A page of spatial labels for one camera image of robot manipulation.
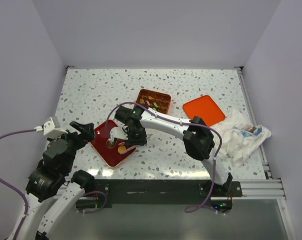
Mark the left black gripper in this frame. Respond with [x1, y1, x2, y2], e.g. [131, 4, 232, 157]
[48, 120, 95, 173]

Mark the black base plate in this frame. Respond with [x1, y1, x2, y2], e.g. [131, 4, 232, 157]
[75, 178, 242, 213]

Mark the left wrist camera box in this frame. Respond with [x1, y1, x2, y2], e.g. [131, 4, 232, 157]
[42, 116, 67, 139]

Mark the red cookie tray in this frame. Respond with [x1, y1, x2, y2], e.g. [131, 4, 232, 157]
[90, 122, 136, 168]

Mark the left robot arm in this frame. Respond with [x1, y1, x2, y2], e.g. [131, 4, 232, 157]
[8, 117, 95, 240]

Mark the orange box lid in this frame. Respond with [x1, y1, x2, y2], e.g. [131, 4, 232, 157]
[183, 95, 226, 127]

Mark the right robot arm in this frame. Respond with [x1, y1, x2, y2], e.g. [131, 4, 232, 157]
[108, 103, 233, 197]

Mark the orange compartment cookie box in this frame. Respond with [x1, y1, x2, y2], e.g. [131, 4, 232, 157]
[136, 89, 171, 114]

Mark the white crumpled plastic bag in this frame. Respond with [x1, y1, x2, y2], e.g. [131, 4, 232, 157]
[211, 109, 272, 167]

